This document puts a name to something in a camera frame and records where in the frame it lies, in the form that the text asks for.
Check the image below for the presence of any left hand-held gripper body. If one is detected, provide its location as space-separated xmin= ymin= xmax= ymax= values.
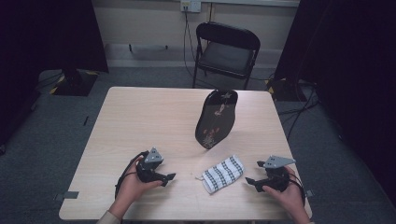
xmin=135 ymin=147 xmax=166 ymax=183

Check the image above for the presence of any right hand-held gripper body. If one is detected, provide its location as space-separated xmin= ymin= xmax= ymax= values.
xmin=262 ymin=154 xmax=297 ymax=193

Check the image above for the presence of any white patterned cloth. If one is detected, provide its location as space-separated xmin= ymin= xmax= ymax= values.
xmin=195 ymin=154 xmax=247 ymax=196

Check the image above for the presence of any dark patterned sock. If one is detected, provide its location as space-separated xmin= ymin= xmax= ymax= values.
xmin=194 ymin=89 xmax=239 ymax=150

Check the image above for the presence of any person's right hand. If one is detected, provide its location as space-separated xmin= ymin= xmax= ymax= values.
xmin=262 ymin=165 xmax=306 ymax=215

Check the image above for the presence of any person's left hand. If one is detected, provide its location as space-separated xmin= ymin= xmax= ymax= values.
xmin=114 ymin=156 xmax=163 ymax=208

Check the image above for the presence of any black stand base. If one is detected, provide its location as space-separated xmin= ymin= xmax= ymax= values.
xmin=49 ymin=68 xmax=100 ymax=98
xmin=266 ymin=77 xmax=308 ymax=103

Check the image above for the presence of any black folding chair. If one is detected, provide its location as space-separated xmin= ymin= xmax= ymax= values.
xmin=191 ymin=21 xmax=262 ymax=91

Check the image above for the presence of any dark curtain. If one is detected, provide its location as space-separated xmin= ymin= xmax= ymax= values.
xmin=274 ymin=0 xmax=396 ymax=200
xmin=0 ymin=0 xmax=109 ymax=150

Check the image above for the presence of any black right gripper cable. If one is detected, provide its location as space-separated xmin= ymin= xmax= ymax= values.
xmin=289 ymin=172 xmax=308 ymax=207

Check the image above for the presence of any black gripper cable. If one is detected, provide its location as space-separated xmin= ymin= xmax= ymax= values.
xmin=114 ymin=150 xmax=149 ymax=200
xmin=289 ymin=172 xmax=308 ymax=207

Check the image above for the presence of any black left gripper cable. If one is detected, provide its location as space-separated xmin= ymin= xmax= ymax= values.
xmin=114 ymin=150 xmax=149 ymax=200

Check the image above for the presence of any black floor cable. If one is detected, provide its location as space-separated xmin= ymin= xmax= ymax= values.
xmin=276 ymin=83 xmax=322 ymax=142

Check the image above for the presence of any metal wall bar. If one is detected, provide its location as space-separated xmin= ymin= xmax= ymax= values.
xmin=128 ymin=43 xmax=169 ymax=53

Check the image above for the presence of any white wall socket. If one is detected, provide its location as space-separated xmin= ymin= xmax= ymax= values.
xmin=179 ymin=0 xmax=203 ymax=14

